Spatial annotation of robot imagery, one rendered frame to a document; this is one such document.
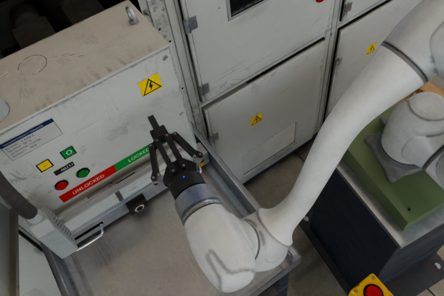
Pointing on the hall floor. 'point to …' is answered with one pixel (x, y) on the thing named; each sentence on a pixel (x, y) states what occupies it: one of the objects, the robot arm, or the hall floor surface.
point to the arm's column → (364, 238)
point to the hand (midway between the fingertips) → (156, 129)
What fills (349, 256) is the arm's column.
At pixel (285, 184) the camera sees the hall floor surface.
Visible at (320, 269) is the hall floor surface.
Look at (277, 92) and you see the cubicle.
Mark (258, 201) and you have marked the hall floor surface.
